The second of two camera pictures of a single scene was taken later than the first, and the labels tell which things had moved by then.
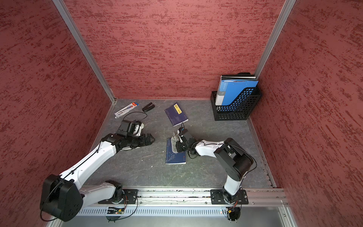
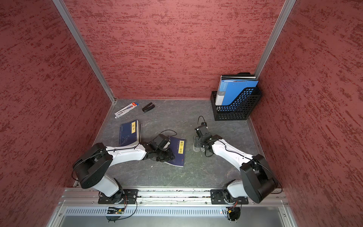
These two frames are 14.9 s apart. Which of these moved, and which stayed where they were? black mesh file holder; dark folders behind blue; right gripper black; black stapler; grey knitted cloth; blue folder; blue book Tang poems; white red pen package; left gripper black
Moved: blue book Tang poems; left gripper black; right gripper black; grey knitted cloth
Stayed: blue folder; white red pen package; black stapler; dark folders behind blue; black mesh file holder
